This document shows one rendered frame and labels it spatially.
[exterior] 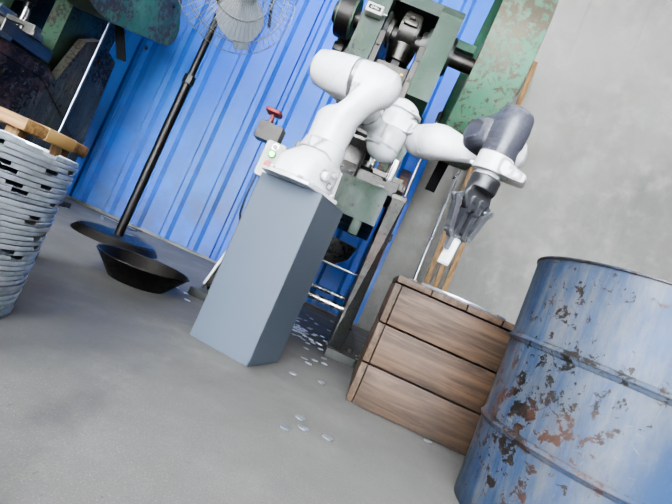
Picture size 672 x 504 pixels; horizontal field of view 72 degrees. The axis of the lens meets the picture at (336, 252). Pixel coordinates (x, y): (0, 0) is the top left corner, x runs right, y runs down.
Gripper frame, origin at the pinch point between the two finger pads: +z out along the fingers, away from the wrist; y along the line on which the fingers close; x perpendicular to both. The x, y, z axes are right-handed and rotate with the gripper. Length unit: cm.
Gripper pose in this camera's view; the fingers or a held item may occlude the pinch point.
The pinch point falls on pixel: (448, 251)
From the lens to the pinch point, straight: 118.7
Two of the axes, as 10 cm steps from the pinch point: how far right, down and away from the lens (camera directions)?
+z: -4.5, 8.9, 0.6
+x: 3.4, 2.3, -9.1
